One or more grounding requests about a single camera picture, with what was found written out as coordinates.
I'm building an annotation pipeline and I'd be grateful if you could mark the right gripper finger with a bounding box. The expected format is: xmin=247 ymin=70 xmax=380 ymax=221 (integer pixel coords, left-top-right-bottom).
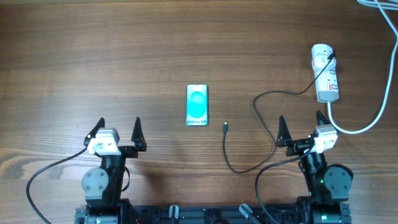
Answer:
xmin=316 ymin=110 xmax=331 ymax=126
xmin=275 ymin=115 xmax=292 ymax=147

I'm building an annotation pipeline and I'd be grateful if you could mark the smartphone with teal screen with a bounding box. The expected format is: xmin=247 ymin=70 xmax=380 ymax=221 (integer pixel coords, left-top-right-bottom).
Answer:
xmin=186 ymin=84 xmax=208 ymax=126

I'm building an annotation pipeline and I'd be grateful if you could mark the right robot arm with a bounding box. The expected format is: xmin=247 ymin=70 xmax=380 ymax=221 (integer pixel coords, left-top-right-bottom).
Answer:
xmin=276 ymin=111 xmax=353 ymax=224

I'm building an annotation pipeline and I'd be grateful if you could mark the white USB charger plug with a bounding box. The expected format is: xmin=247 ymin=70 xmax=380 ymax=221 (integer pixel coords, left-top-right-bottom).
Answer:
xmin=312 ymin=53 xmax=336 ymax=71

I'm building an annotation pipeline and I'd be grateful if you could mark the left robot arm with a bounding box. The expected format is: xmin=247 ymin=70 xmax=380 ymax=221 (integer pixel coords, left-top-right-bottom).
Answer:
xmin=75 ymin=118 xmax=147 ymax=224

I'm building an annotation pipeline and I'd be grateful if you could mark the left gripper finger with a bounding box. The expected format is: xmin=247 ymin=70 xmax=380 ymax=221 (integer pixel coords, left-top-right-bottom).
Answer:
xmin=83 ymin=117 xmax=105 ymax=146
xmin=131 ymin=116 xmax=147 ymax=152

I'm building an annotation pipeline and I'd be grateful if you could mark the black USB charging cable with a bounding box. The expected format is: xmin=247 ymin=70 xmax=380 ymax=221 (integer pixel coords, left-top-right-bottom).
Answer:
xmin=222 ymin=49 xmax=336 ymax=174

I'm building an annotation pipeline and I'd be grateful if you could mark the white power strip cord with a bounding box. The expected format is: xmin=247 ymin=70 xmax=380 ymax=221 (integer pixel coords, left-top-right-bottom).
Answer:
xmin=326 ymin=0 xmax=398 ymax=135

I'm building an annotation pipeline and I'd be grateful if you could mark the white power strip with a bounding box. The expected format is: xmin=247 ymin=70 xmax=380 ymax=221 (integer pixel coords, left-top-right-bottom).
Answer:
xmin=311 ymin=44 xmax=339 ymax=103

